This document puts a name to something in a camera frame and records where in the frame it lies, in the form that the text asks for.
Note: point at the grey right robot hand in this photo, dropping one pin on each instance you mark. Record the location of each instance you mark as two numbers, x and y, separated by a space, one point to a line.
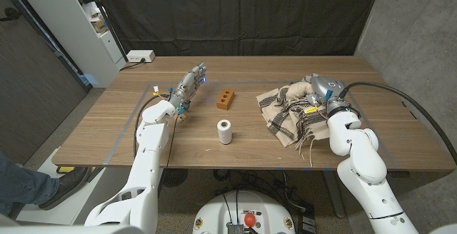
326 86

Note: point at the beige black striped fringed scarf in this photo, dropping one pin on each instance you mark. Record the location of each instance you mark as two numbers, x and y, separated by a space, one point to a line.
282 112

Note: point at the black floor power strip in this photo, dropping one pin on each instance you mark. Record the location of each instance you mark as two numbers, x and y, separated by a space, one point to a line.
307 223

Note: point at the white power strip box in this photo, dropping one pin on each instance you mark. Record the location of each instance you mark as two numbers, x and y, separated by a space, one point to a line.
141 56

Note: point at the small light wooden piece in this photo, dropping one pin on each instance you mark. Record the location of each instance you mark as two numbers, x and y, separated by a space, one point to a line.
183 117

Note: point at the round black floor disc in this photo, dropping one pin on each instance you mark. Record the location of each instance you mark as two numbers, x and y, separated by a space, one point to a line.
175 177

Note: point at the red emergency stop button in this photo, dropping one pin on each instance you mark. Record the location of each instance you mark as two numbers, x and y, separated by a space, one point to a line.
250 219

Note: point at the black backdrop stand pole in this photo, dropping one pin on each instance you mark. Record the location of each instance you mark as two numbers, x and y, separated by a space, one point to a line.
108 23

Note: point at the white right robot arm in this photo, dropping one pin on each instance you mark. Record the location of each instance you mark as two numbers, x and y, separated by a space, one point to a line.
360 162

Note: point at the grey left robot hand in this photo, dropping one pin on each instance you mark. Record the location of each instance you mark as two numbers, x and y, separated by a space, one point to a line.
188 84

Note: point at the brown block with three holes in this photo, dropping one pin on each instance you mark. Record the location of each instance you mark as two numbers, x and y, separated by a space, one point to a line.
225 100

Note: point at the cardboard box on shelf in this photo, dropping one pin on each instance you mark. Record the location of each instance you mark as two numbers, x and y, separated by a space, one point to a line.
100 25

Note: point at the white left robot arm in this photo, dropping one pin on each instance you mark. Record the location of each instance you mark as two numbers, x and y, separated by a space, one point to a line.
148 155

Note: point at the grey table leg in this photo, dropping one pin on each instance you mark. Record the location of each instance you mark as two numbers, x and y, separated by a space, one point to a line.
333 198

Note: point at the black curtain backdrop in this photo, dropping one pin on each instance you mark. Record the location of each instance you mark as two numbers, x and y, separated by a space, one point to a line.
232 13

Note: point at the person's black shoe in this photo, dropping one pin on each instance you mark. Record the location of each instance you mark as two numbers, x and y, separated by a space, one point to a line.
68 187

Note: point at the white thread spool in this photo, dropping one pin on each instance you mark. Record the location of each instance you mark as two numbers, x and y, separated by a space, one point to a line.
224 134

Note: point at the person's leg in blue jeans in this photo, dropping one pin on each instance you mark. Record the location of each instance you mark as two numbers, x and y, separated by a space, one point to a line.
21 187

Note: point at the white robot torso base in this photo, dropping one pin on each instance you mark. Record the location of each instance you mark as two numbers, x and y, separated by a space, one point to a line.
264 205

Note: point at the white shelf cabinet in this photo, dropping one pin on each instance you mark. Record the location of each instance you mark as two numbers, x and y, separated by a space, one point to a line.
71 30

